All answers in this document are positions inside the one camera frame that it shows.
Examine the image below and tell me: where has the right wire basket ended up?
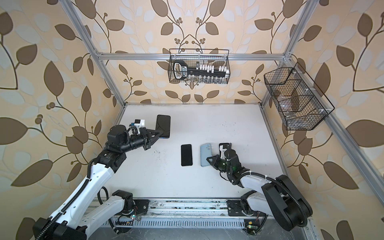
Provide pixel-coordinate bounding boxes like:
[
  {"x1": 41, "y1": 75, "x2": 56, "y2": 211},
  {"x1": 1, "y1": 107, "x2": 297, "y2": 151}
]
[{"x1": 264, "y1": 63, "x2": 335, "y2": 131}]

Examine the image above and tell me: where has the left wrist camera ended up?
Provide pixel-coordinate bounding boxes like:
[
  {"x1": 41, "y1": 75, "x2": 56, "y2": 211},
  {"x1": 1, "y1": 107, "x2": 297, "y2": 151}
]
[{"x1": 130, "y1": 119, "x2": 145, "y2": 130}]

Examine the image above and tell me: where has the back wire basket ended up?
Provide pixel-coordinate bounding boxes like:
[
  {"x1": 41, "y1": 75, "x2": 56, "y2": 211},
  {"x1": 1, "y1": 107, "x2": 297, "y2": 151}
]
[{"x1": 168, "y1": 48, "x2": 231, "y2": 85}]

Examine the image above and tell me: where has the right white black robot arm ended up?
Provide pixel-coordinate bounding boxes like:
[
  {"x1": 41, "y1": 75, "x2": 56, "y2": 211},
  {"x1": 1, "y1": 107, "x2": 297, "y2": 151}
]
[{"x1": 202, "y1": 143, "x2": 313, "y2": 231}]

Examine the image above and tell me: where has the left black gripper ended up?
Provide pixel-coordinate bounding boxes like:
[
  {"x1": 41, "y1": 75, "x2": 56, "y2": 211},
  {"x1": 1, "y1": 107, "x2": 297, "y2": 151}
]
[{"x1": 118, "y1": 127, "x2": 162, "y2": 154}]

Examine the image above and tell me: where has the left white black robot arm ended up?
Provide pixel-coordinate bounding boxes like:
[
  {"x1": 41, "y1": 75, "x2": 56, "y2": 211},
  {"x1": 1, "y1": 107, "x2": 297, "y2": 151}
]
[{"x1": 33, "y1": 125, "x2": 163, "y2": 240}]

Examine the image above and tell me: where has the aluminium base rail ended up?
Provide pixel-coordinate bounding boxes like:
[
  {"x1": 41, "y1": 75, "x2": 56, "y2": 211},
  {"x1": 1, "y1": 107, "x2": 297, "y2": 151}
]
[{"x1": 64, "y1": 197, "x2": 313, "y2": 229}]

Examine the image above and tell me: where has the wire basket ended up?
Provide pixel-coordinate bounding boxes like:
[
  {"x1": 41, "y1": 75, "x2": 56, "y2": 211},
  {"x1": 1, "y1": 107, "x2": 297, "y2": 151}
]
[
  {"x1": 264, "y1": 63, "x2": 335, "y2": 131},
  {"x1": 168, "y1": 48, "x2": 231, "y2": 85}
]

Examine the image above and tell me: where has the black smartphone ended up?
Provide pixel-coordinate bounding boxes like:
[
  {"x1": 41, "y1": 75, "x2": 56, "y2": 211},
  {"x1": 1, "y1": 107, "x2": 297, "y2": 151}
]
[{"x1": 156, "y1": 115, "x2": 171, "y2": 139}]

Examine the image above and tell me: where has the black phone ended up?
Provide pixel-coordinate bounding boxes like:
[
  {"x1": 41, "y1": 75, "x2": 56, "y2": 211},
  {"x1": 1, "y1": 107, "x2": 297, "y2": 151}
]
[{"x1": 181, "y1": 144, "x2": 193, "y2": 167}]

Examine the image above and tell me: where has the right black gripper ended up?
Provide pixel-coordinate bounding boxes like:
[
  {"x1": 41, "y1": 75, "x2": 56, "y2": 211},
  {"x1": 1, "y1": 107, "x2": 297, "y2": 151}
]
[{"x1": 207, "y1": 154, "x2": 233, "y2": 174}]

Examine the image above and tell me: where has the black phone case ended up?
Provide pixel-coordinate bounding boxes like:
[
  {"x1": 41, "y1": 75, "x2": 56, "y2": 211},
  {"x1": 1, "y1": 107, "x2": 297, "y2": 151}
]
[{"x1": 219, "y1": 143, "x2": 232, "y2": 151}]

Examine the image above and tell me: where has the light blue phone case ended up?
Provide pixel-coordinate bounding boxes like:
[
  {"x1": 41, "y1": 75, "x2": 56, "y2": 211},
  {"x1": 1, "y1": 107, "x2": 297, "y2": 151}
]
[{"x1": 200, "y1": 143, "x2": 212, "y2": 167}]

